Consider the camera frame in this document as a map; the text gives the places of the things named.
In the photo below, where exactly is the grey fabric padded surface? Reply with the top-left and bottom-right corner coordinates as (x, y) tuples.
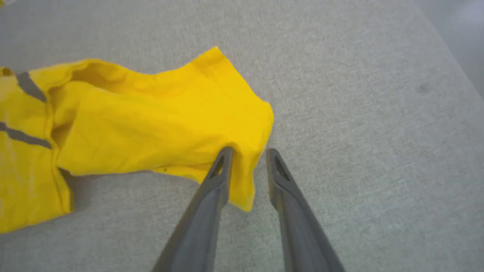
(0, 0), (484, 272)

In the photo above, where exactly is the yellow printed t-shirt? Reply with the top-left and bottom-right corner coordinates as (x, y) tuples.
(0, 46), (274, 234)

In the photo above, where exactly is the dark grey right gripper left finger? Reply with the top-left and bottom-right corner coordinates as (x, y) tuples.
(151, 147), (234, 272)

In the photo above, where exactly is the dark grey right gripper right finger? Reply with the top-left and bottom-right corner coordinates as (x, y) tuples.
(265, 148), (345, 272)

